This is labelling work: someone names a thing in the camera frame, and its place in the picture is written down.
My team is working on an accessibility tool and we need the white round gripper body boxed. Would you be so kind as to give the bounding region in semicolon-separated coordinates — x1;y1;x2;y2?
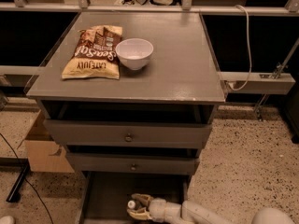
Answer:
149;198;183;224

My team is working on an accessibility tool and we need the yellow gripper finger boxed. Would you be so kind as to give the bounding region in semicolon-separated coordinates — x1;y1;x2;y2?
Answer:
132;193;153;207
127;208;152;220

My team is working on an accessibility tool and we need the clear plastic water bottle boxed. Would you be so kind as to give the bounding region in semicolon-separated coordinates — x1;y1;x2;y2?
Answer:
127;200;147;214

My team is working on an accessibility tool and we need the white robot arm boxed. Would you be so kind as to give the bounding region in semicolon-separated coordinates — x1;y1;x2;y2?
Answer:
127;193;295;224

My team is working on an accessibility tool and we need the grey bottom drawer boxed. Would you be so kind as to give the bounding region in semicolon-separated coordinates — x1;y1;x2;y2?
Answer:
75;172;188;224

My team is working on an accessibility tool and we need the grey drawer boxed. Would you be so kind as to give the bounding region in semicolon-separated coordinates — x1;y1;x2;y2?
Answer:
75;172;188;224
65;153;198;175
44;119;212;148

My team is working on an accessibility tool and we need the grey drawer cabinet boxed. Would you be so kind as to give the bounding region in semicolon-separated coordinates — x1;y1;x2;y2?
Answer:
28;12;225;224

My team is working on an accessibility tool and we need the grey middle drawer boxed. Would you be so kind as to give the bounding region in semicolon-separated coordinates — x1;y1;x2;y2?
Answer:
65;153;198;175

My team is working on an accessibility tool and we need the grey top drawer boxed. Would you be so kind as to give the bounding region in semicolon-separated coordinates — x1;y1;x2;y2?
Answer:
44;119;212;148

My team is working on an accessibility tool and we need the round brass middle knob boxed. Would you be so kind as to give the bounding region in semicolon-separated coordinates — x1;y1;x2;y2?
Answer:
130;163;137;171

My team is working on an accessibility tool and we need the round brass knob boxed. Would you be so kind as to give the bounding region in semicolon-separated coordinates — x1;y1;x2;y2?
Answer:
124;133;133;142
130;163;137;171

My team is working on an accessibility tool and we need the round brass top knob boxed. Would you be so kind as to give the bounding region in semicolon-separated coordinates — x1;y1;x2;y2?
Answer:
124;133;133;142

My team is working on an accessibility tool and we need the cardboard box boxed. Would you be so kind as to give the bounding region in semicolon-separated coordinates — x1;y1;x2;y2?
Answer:
23;112;74;173

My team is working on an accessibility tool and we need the black metal floor bar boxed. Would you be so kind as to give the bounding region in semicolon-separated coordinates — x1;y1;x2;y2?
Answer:
6;164;30;203

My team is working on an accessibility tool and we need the white shoe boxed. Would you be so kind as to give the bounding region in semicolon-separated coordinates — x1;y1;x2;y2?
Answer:
0;216;15;224

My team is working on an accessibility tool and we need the white bowl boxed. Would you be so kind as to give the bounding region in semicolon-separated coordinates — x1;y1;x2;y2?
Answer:
116;38;154;70

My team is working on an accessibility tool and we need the brown yellow chips bag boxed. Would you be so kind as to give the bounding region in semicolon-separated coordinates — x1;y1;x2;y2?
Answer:
62;25;122;79

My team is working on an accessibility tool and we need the black floor cable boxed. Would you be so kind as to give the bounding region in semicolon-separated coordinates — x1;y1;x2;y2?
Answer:
0;133;54;224

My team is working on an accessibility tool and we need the grey metal rail frame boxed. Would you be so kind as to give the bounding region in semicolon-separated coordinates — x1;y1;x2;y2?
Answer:
1;0;297;105

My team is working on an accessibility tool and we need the white cable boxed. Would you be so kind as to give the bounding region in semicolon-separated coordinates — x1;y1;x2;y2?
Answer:
227;4;253;92

